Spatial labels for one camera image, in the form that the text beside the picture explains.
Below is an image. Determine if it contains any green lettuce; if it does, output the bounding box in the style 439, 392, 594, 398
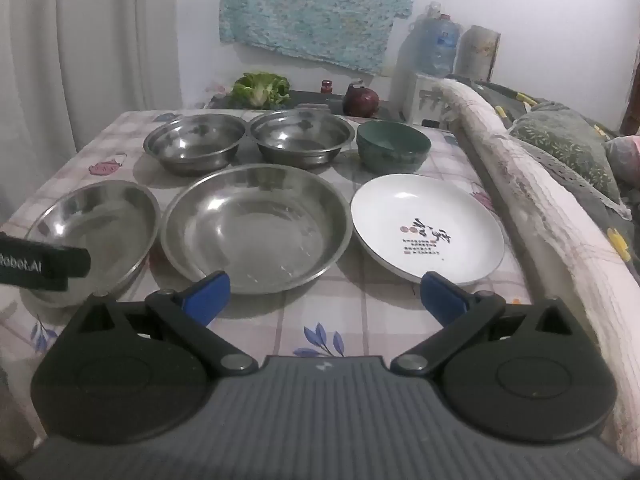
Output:
231, 72, 292, 109

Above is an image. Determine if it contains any white printed ceramic plate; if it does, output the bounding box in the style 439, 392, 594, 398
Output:
350, 173, 506, 284

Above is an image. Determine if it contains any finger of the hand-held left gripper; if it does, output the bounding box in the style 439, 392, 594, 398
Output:
0, 232, 92, 293

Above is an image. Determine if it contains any white curtain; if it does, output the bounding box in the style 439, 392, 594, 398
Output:
0, 0, 183, 231

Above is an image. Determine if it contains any red cabbage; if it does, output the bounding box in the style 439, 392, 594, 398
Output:
342, 82, 381, 118

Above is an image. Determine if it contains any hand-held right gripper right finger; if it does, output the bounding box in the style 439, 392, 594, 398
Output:
391, 270, 576, 378

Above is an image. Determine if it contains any blue patterned wall cloth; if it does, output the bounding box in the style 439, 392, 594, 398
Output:
219, 0, 418, 76

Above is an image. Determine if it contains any pink cloth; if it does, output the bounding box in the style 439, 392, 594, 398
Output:
602, 135, 640, 191

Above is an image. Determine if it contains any stainless steel bowl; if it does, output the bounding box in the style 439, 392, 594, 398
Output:
249, 109, 356, 168
144, 114, 247, 177

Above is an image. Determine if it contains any dark low table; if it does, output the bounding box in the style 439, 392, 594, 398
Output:
207, 89, 401, 121

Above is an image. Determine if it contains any small stainless steel plate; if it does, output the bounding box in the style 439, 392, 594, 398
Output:
24, 180, 162, 309

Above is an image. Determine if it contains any large stainless steel plate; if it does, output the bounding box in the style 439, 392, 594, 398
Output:
160, 163, 354, 295

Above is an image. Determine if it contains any blue water jug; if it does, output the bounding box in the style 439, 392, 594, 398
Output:
407, 2, 461, 78

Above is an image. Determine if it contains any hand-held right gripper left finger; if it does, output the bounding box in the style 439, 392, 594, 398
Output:
67, 270, 260, 379

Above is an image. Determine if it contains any green ceramic bowl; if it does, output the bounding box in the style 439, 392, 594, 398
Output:
356, 120, 432, 173

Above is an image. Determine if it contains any checked floral tablecloth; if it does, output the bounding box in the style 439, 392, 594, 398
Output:
0, 108, 536, 441

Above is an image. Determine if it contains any white water dispenser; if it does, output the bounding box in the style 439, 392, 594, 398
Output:
390, 72, 453, 123

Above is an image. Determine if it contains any brown door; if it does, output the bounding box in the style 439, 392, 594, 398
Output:
619, 45, 640, 136

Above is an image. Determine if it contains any green floral quilt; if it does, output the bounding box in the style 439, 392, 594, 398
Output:
507, 102, 626, 216

